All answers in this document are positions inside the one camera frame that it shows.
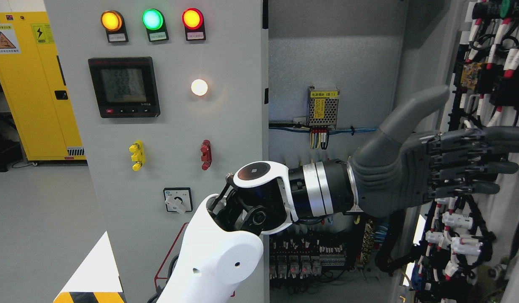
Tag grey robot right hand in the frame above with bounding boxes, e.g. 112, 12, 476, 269
350, 85, 519, 218

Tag grey cabinet door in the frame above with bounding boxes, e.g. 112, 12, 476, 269
45, 0, 267, 303
397, 0, 519, 303

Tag red door terminal block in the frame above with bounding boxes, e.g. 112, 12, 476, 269
200, 139, 213, 171

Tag yellow door terminal block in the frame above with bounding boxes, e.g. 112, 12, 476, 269
129, 140, 146, 171

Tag perforated metal power supply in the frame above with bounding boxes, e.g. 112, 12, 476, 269
307, 85, 340, 129

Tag lower row relays and breakers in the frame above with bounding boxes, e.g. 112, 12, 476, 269
269, 230, 352, 282

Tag white indicator lamp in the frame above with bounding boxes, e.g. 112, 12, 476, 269
191, 79, 209, 96

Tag red indicator lamp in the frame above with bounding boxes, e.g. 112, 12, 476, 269
181, 8, 207, 41

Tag red electric hazard sticker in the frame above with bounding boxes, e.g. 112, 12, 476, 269
154, 222, 236, 298

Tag black digital power meter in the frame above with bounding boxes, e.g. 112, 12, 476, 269
88, 57, 160, 118

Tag green indicator lamp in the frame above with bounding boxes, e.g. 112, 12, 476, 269
142, 8, 169, 42

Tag yellow indicator lamp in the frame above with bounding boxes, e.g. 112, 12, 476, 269
100, 10, 129, 43

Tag yellow safety storage cabinet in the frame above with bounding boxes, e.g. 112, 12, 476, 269
0, 11, 86, 162

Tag black corrugated right cable conduit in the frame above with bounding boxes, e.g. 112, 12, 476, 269
374, 210, 424, 274

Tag white rotary selector switch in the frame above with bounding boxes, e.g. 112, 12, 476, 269
163, 187, 194, 214

